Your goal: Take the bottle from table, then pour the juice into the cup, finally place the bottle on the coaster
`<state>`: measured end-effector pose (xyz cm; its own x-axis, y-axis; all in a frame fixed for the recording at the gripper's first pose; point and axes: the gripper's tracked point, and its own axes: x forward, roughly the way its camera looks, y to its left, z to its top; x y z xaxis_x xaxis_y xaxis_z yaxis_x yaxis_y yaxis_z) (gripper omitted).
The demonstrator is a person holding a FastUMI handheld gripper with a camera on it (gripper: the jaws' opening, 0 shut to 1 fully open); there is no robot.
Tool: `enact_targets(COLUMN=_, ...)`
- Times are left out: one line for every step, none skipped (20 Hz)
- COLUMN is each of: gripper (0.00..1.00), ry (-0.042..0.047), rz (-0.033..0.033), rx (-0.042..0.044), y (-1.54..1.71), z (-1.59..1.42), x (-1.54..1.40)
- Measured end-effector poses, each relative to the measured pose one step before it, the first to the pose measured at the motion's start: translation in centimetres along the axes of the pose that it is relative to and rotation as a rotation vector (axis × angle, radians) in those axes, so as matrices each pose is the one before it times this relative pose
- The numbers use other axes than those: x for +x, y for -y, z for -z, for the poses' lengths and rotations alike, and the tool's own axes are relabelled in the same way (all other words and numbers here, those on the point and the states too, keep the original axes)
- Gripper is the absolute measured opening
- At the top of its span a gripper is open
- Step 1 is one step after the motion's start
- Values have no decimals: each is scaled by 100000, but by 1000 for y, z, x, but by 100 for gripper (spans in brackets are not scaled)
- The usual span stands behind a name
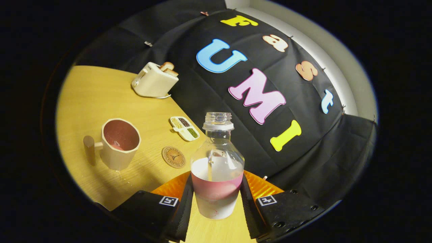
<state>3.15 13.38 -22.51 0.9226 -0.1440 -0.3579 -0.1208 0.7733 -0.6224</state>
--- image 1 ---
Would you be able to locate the wooden table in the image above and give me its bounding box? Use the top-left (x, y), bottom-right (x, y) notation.
top-left (56, 65), bottom-right (257, 243)

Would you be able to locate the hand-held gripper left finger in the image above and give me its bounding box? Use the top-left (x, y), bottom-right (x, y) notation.
top-left (111, 171), bottom-right (194, 243)

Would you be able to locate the black backdrop cloth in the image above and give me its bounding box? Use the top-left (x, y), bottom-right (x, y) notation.
top-left (76, 0), bottom-right (377, 203)

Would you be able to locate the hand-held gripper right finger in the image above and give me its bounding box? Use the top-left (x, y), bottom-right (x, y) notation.
top-left (240, 170), bottom-right (326, 242)

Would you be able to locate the clear juice bottle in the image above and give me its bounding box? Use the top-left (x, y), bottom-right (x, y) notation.
top-left (190, 112), bottom-right (245, 220)

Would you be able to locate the cream toaster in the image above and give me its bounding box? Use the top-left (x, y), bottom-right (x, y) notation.
top-left (131, 62), bottom-right (179, 99)

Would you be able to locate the cream cup with wooden handle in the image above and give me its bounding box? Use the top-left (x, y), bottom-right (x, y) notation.
top-left (83, 118), bottom-right (141, 171)

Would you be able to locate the white divided dish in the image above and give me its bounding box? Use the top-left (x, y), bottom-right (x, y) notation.
top-left (170, 116), bottom-right (200, 141)

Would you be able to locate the round wooden coaster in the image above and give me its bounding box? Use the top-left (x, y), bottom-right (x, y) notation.
top-left (161, 146), bottom-right (186, 169)

